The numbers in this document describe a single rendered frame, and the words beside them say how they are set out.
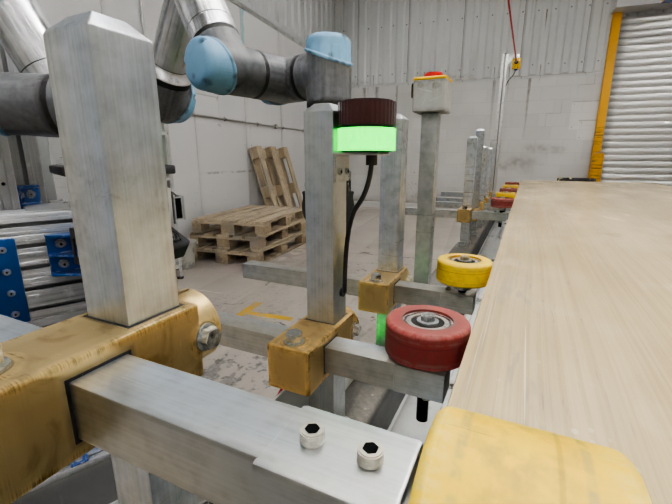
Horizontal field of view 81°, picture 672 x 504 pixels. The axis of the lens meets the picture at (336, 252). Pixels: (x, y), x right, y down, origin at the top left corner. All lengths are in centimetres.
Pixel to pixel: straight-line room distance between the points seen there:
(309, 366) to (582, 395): 23
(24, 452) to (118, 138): 14
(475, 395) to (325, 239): 23
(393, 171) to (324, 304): 29
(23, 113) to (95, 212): 40
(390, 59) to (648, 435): 840
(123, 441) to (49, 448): 4
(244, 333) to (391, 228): 31
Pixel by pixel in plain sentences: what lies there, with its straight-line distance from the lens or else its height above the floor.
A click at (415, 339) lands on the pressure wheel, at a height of 90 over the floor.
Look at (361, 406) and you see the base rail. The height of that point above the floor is 70.
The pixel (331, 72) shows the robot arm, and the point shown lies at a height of 119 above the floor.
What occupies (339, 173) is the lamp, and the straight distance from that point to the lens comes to 42.
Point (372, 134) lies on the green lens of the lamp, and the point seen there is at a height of 108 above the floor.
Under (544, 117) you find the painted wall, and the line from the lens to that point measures 827.
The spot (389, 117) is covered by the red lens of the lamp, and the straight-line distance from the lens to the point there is 40.
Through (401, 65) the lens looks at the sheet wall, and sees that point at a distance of 848.
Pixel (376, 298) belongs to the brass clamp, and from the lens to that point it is 63.
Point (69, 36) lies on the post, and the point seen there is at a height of 111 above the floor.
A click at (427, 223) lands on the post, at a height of 91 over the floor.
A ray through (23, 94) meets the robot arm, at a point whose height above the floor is 113.
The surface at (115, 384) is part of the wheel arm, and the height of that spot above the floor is 96.
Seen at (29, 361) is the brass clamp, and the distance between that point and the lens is 23.
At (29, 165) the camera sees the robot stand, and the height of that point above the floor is 104.
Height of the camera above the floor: 106
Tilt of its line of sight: 14 degrees down
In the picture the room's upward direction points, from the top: straight up
